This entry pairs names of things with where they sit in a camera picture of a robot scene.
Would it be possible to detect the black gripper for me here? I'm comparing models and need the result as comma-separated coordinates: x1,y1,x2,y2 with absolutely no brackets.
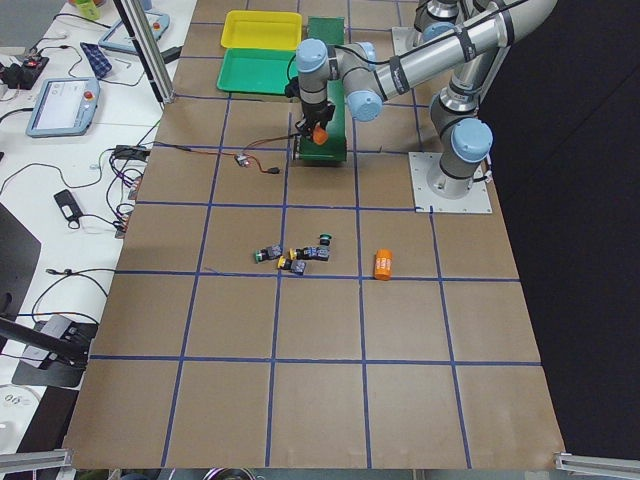
295,100,335,134

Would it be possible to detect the plain orange cylinder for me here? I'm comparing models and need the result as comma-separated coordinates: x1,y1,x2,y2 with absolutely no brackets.
311,124,329,146

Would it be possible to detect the green button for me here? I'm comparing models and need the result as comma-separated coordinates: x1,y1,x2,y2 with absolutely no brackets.
254,244,283,263
319,233,332,248

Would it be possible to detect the yellow button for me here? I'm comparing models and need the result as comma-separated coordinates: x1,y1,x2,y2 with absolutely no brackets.
289,246,330,261
277,256,307,276

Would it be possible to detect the orange cylinder with label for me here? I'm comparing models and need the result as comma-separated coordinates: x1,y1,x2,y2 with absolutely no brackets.
373,248,393,281

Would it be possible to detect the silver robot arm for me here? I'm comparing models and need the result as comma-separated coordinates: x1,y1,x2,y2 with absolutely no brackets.
285,1,556,145
413,0,489,47

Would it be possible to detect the green plastic tray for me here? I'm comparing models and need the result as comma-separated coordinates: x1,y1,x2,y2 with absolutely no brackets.
217,48,297,96

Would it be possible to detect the small controller circuit board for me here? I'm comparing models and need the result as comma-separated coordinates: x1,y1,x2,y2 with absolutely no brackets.
234,153,251,168

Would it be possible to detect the green conveyor belt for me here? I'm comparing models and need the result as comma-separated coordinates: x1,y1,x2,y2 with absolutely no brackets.
289,16,347,164

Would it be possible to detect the yellow plastic tray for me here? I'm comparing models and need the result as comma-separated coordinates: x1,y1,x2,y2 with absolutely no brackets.
220,10,302,51

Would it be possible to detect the blue plaid cloth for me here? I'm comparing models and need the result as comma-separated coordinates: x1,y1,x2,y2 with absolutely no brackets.
80,42,112,80

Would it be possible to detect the upper teach pendant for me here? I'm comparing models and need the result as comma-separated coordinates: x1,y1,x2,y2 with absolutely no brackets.
26,77,101,138

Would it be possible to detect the black power adapter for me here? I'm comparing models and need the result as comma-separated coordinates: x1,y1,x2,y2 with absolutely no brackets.
53,189,83,222

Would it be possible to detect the black monitor stand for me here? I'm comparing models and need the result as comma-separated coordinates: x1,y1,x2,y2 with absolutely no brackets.
1,207,98,388

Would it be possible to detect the red black power cable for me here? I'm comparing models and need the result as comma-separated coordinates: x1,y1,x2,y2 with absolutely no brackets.
149,133,301,177

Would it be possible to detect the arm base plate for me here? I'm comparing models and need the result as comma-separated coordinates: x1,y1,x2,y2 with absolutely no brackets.
392,27,423,55
408,152,492,214

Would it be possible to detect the aluminium frame post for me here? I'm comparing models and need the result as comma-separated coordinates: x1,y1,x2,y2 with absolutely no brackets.
114,0,175,104

